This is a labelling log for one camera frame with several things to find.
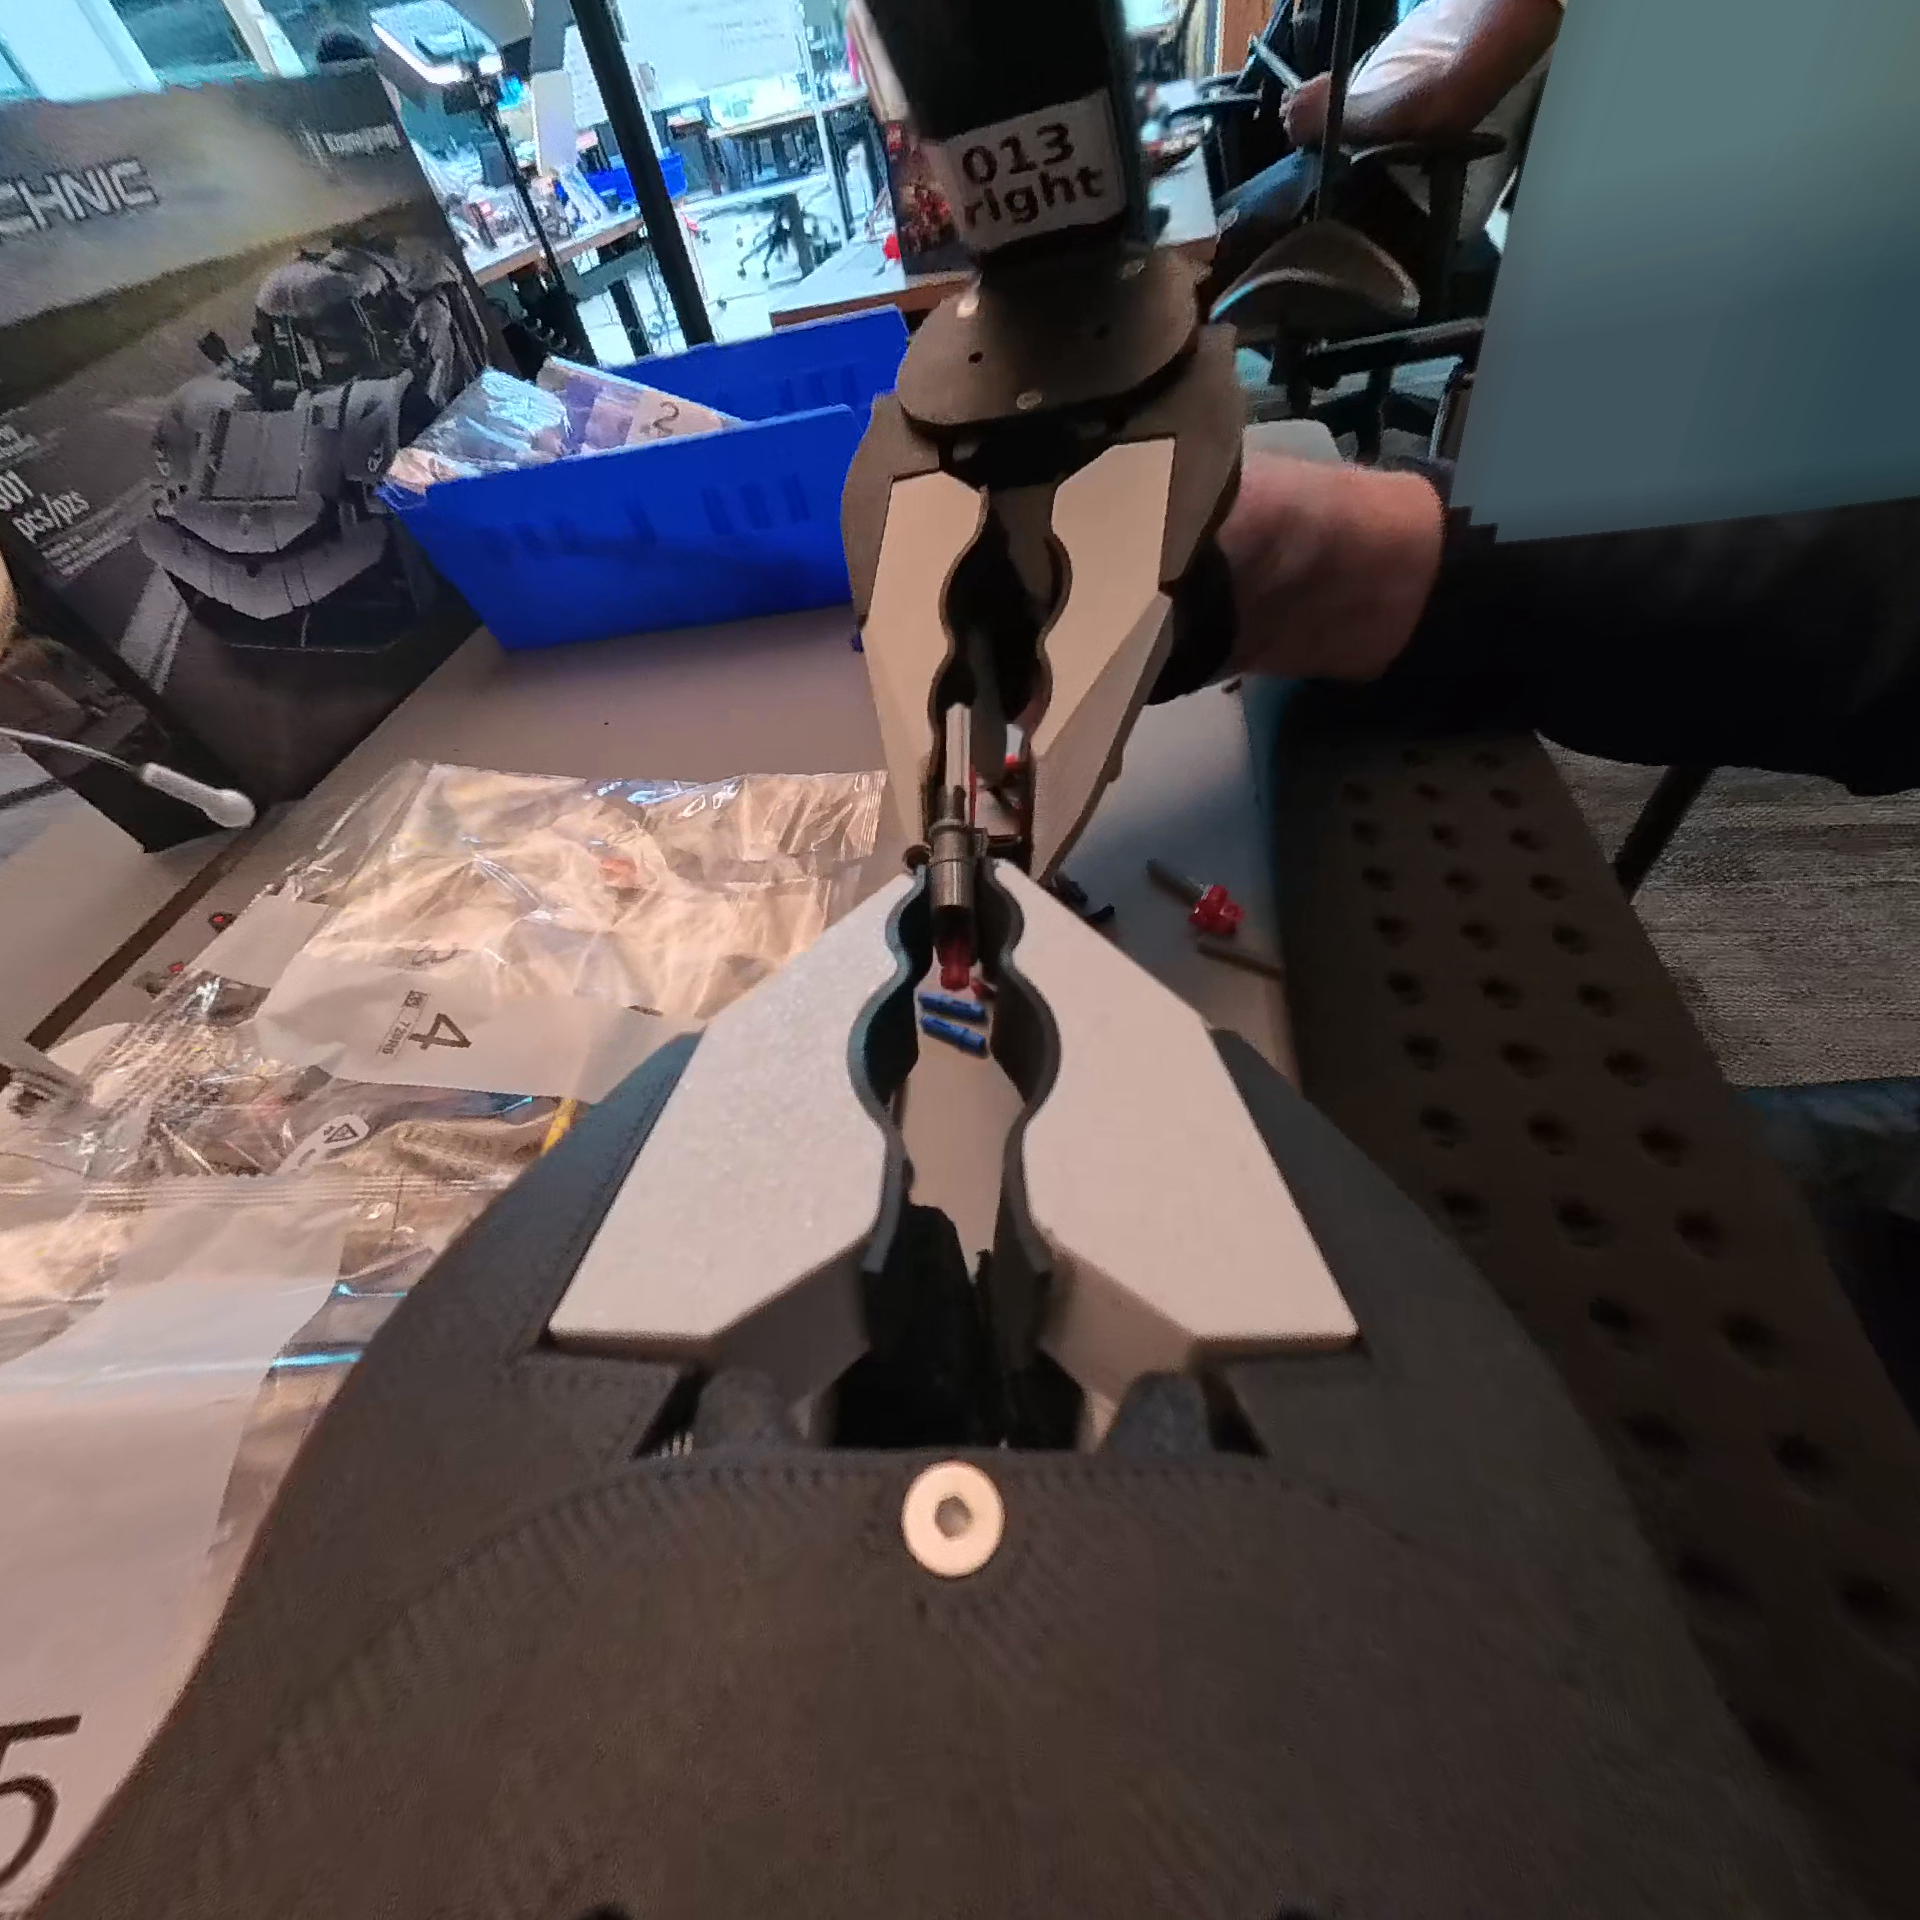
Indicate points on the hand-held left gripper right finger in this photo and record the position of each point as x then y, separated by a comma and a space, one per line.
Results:
1185, 1202

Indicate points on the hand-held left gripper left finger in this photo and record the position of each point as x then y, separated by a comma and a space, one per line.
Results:
734, 1202

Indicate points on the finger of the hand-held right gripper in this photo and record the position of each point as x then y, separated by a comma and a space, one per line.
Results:
1119, 600
913, 600

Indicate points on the grey axle with black bush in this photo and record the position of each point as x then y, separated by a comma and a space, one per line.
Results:
957, 750

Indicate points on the blue plastic storage bin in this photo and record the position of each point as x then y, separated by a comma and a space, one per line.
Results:
645, 541

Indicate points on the grey red-tipped lego pin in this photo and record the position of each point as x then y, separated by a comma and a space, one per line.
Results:
957, 946

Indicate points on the colourful lego box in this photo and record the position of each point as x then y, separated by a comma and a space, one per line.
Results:
923, 211

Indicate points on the scattered loose lego pieces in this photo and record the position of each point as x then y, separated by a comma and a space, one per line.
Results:
953, 1032

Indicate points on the red lego knob on axle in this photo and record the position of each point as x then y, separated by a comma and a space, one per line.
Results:
1212, 908

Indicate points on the pile of lego part bags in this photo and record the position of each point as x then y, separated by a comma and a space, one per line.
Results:
524, 886

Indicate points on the black lego set box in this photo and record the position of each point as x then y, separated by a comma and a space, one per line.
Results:
225, 452

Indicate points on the person's right hand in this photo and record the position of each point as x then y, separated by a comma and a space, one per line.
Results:
1336, 571

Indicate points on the wooden-edged work table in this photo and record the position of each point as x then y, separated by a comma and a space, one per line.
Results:
839, 294

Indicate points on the black perforated office chair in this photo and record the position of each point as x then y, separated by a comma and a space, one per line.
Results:
1500, 1051

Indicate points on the crumpled clear plastic bag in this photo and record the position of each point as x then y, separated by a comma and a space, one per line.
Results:
510, 429

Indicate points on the cluttered workbench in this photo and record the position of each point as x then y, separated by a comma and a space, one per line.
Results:
557, 240

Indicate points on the wooden book stand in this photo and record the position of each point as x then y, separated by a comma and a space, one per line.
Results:
211, 804

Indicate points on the black metal post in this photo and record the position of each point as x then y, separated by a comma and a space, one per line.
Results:
645, 166

